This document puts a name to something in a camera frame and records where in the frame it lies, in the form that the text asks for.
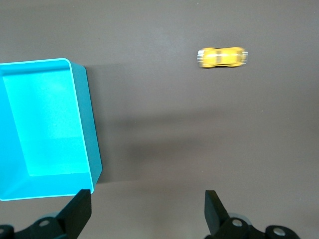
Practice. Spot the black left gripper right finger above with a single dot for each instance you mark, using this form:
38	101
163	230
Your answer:
216	216

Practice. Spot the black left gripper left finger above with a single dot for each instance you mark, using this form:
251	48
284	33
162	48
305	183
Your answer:
74	214

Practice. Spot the yellow beetle toy car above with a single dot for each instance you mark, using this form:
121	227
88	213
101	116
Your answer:
221	57

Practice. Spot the teal plastic bin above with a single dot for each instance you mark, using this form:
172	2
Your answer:
45	124

